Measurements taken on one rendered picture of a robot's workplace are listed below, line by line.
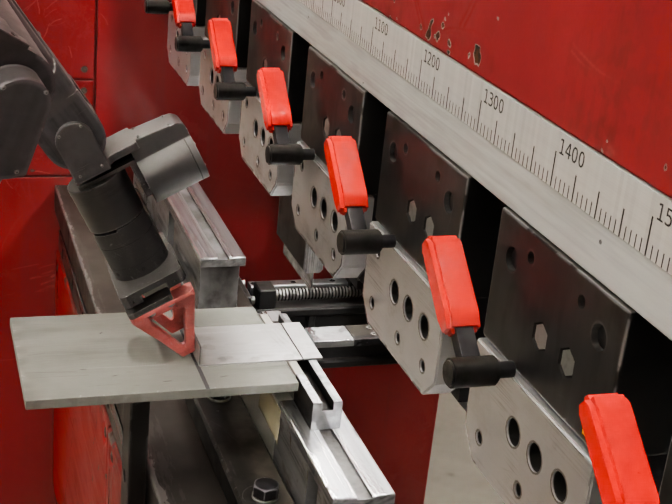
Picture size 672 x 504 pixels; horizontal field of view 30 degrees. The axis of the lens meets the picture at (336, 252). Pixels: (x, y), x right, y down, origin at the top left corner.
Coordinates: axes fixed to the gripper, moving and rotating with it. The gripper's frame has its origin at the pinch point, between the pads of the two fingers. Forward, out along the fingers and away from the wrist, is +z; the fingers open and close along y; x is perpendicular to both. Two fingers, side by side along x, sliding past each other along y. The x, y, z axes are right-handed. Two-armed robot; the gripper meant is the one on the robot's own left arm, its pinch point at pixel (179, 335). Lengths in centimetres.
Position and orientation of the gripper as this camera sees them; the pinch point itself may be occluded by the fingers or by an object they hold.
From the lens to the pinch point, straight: 129.3
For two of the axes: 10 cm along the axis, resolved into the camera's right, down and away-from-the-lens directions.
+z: 3.6, 8.1, 4.7
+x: -8.8, 4.6, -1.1
